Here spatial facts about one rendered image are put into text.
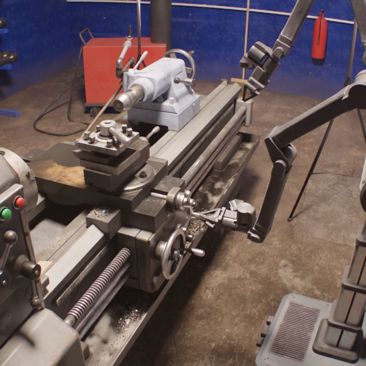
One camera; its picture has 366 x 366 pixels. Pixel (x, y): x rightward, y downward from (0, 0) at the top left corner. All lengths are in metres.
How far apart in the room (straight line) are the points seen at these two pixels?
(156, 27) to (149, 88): 2.46
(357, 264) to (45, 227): 1.26
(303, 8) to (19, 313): 1.39
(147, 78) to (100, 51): 2.44
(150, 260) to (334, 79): 4.33
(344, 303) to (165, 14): 3.51
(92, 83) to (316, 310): 3.43
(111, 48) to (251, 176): 1.95
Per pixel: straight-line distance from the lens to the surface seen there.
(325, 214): 3.45
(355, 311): 1.94
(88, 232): 1.69
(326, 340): 2.07
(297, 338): 2.13
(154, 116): 2.50
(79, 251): 1.63
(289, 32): 1.75
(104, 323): 1.96
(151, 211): 1.74
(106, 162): 1.66
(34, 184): 1.50
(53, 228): 1.96
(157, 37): 4.73
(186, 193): 1.74
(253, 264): 2.88
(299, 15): 1.73
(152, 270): 1.84
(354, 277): 1.84
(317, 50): 5.49
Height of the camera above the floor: 1.84
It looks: 29 degrees down
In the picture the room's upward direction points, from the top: straight up
